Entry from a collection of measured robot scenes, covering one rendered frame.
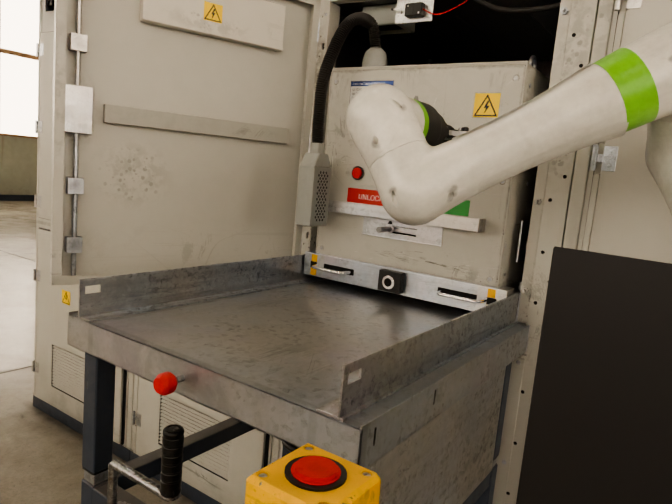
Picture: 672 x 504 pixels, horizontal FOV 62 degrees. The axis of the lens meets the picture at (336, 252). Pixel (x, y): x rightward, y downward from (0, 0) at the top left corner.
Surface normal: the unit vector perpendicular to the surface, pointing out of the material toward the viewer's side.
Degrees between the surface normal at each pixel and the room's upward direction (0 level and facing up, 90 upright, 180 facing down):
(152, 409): 90
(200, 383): 90
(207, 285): 90
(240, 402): 90
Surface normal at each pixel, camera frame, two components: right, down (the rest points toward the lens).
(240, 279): 0.82, 0.15
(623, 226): -0.57, 0.07
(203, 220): 0.55, 0.17
